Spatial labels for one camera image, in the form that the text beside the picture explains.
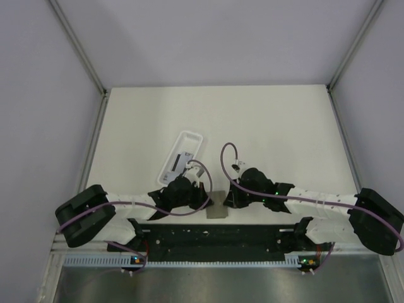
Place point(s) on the right aluminium frame post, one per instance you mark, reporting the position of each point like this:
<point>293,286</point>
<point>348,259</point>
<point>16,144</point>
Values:
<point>365,28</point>

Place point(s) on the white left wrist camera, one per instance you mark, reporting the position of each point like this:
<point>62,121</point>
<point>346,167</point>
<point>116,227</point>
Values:
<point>193,174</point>

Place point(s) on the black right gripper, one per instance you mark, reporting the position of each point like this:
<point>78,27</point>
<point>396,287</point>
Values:
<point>233,199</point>

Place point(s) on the credit card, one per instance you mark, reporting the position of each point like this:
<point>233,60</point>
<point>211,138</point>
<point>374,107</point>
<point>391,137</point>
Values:
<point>181,161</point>
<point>168,177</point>

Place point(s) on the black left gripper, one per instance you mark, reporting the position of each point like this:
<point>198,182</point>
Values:
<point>201,196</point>

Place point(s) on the white slotted cable duct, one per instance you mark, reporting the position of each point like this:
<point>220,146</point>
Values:
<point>128,261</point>

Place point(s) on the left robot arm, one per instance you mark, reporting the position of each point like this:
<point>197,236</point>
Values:
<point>96,215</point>

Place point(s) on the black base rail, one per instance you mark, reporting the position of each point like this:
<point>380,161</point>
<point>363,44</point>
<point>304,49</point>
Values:
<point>214,243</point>

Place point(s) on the white plastic basket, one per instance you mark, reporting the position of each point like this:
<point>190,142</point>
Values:
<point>185,148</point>

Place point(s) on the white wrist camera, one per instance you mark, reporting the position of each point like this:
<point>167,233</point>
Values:
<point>193,174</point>
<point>239,166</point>

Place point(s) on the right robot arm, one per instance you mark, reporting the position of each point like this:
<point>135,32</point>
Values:
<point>364,218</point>

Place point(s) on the grey card holder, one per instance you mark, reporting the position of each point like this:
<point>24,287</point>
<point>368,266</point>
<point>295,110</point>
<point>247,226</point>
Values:
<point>217,210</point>

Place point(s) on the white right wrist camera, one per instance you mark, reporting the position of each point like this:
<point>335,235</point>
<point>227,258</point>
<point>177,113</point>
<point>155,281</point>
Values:
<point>239,166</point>

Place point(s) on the aluminium frame post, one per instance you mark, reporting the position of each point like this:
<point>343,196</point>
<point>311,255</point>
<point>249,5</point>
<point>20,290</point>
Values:
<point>76,45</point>
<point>365,28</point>

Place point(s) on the left aluminium frame post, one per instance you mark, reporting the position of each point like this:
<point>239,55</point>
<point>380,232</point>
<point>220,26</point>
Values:
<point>76,45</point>

